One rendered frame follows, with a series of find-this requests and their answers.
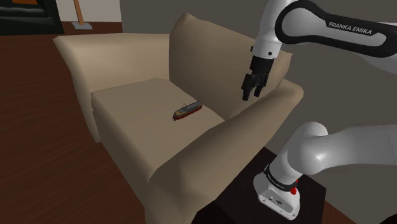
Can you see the black cabinet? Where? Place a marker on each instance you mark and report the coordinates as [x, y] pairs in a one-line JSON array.
[[28, 18]]

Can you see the red and grey toy train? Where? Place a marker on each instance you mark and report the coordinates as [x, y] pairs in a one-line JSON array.
[[187, 110]]

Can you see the beige armchair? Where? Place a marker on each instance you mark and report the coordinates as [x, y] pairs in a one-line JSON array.
[[139, 124]]

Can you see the dark robot stand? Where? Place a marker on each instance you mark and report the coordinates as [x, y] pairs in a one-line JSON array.
[[235, 198]]

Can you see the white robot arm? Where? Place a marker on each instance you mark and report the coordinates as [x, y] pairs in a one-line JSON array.
[[338, 145]]

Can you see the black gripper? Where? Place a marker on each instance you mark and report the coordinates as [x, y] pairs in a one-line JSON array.
[[261, 65]]

